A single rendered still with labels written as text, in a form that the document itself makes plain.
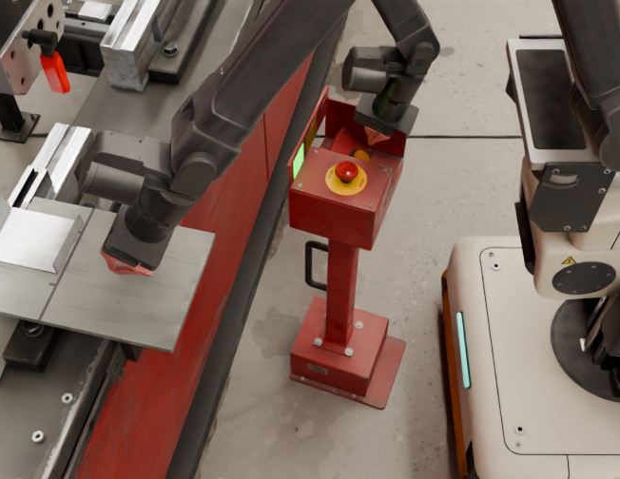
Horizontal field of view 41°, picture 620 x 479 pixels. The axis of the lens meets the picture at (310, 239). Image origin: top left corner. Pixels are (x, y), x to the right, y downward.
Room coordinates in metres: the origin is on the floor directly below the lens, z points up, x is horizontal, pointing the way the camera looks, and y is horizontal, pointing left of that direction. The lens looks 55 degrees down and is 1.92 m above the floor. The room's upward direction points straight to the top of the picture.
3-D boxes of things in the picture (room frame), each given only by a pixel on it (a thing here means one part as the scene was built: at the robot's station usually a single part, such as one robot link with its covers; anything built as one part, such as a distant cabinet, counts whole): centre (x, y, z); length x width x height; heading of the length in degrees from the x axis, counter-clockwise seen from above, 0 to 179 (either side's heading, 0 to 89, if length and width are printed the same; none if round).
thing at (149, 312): (0.59, 0.28, 1.00); 0.26 x 0.18 x 0.01; 76
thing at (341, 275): (0.96, -0.07, 0.39); 0.05 x 0.05 x 0.54; 70
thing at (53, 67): (0.76, 0.32, 1.20); 0.04 x 0.02 x 0.10; 76
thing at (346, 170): (0.91, -0.06, 0.79); 0.04 x 0.04 x 0.04
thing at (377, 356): (0.95, -0.10, 0.06); 0.25 x 0.20 x 0.12; 70
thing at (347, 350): (0.96, -0.07, 0.13); 0.10 x 0.10 x 0.01; 70
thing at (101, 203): (0.65, 0.35, 0.89); 0.30 x 0.05 x 0.03; 166
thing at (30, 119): (1.75, 0.91, 0.01); 0.12 x 0.12 x 0.03; 76
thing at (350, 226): (0.96, -0.07, 0.75); 0.20 x 0.16 x 0.18; 160
